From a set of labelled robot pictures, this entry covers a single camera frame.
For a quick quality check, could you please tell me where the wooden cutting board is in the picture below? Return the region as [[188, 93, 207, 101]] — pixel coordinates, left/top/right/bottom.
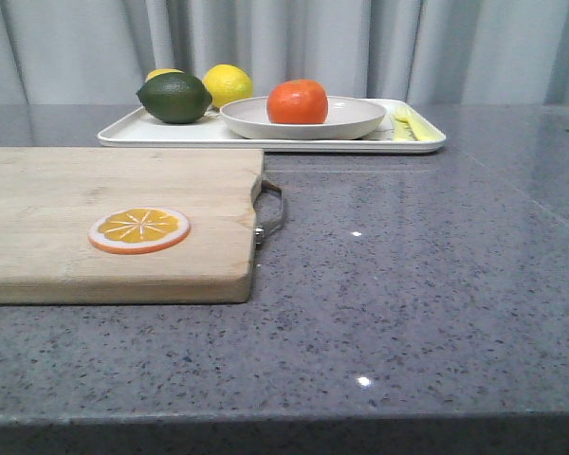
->
[[0, 147, 264, 304]]

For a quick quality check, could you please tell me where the metal cutting board handle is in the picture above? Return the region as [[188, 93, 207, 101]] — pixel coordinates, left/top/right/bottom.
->
[[250, 174, 286, 248]]

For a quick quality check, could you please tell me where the yellow plastic fork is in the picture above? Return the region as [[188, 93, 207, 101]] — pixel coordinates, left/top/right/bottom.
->
[[395, 105, 442, 141]]

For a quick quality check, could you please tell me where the orange mandarin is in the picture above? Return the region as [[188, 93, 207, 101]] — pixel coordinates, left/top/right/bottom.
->
[[266, 79, 328, 124]]

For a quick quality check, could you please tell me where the yellow lemon back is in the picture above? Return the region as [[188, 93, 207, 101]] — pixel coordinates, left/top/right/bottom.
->
[[145, 68, 182, 82]]

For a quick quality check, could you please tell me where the yellow plastic spoon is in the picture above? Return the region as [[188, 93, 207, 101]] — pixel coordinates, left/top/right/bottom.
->
[[392, 117, 415, 141]]

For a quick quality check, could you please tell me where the grey curtain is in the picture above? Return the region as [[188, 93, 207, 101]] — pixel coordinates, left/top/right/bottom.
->
[[0, 1, 569, 105]]

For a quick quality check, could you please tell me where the beige round plate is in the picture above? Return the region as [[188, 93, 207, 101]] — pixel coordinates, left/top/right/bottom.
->
[[220, 96, 386, 140]]

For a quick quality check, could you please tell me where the orange slice toy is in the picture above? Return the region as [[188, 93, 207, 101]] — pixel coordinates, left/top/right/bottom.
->
[[87, 207, 192, 255]]

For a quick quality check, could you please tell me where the dark green lime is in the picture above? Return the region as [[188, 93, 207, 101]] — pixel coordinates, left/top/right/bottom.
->
[[137, 72, 212, 124]]

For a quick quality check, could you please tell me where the yellow lemon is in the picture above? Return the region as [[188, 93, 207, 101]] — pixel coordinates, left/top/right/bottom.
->
[[202, 64, 253, 109], [145, 68, 182, 82]]

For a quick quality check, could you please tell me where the yellow lemon front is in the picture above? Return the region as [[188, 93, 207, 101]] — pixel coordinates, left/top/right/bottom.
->
[[202, 64, 253, 109]]

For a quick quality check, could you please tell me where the white bear print tray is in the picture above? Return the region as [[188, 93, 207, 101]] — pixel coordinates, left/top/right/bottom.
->
[[97, 99, 447, 155]]

